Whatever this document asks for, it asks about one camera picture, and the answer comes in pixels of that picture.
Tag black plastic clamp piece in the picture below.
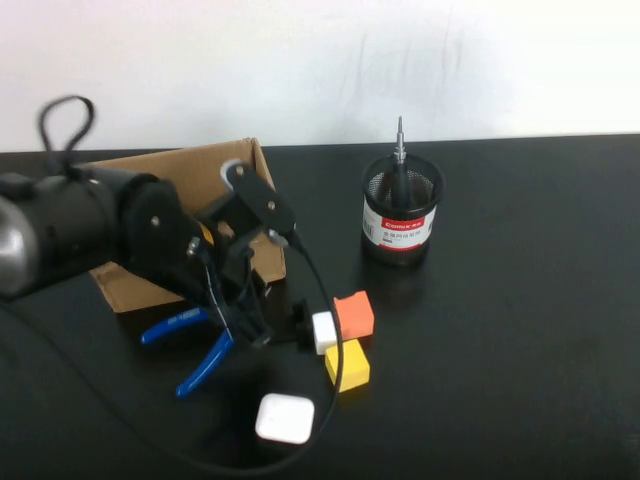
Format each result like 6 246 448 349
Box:
285 298 316 352

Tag orange foam block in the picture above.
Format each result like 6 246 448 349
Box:
332 290 375 340

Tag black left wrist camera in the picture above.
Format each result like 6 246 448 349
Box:
219 158 297 237

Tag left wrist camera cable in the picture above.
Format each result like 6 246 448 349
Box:
0 227 344 476

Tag blue handled cutting pliers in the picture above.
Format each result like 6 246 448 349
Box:
140 305 236 400

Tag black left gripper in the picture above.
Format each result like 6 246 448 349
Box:
196 218 275 350

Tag black mesh pen holder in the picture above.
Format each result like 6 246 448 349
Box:
360 153 445 267

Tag brown cardboard box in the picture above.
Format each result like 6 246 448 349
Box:
74 137 289 314

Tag yellow foam block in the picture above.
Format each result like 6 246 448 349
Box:
324 338 372 394

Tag thin left gripper wire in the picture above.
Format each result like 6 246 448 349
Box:
185 235 236 334

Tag white foam block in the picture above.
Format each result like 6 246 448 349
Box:
311 310 341 356

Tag left arm cable loop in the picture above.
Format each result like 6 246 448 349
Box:
37 94 97 174

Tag black handled precision screwdriver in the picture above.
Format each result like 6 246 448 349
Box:
387 115 412 202

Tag white earbuds case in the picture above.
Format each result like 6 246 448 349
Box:
254 392 316 445

